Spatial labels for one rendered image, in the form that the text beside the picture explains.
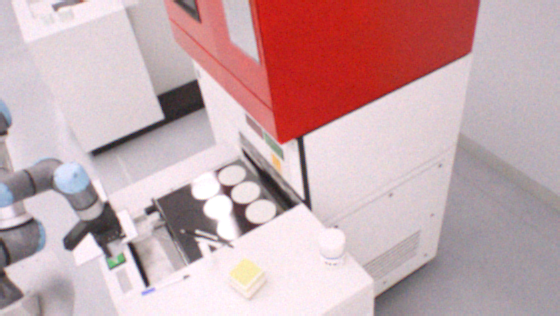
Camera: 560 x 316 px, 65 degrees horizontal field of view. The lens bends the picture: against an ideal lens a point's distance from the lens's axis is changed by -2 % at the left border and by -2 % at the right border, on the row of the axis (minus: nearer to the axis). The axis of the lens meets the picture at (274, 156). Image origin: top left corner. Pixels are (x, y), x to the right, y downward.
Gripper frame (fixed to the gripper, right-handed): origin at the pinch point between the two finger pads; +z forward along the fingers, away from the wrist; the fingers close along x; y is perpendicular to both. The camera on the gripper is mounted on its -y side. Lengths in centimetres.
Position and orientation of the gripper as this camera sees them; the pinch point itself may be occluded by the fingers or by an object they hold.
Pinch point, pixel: (111, 258)
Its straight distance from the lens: 144.9
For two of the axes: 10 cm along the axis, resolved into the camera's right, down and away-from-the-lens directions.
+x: -5.1, -5.3, 6.8
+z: 1.3, 7.4, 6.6
